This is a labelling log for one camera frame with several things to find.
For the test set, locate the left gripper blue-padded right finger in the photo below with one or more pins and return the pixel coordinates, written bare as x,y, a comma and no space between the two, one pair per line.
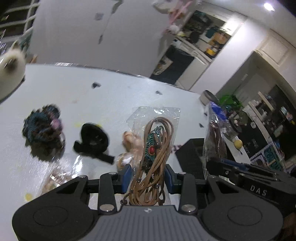
185,186

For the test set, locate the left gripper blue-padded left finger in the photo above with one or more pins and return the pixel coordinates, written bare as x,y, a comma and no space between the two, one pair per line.
110,184

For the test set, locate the bagged brown item with blue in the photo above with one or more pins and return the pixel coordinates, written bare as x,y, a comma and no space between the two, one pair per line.
214,145

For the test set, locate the black fabric scrunchie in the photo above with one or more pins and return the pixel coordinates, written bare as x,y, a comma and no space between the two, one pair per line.
94,143

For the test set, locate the blue brown crochet scrunchie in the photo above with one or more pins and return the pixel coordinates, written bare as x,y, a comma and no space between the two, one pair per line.
43,127

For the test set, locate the black storage box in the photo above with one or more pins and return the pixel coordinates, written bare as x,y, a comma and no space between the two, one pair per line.
189,156

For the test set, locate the beige plush toy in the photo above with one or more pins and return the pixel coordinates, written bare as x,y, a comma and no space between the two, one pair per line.
134,147

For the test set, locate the clear bag with beads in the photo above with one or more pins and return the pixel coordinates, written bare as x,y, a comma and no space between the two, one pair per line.
60,172

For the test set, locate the yellow ball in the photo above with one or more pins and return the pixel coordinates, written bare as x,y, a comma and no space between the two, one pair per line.
238,144

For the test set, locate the grey round tin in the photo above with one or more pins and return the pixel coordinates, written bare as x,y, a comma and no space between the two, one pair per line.
207,97

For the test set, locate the green plant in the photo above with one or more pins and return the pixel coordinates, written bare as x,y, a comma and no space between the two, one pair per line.
230,103

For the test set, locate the white cat-shaped ceramic pot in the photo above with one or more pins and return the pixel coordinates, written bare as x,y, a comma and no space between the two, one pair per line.
13,66

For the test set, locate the pink hanging wall decoration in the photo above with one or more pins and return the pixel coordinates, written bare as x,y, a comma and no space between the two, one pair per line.
176,10

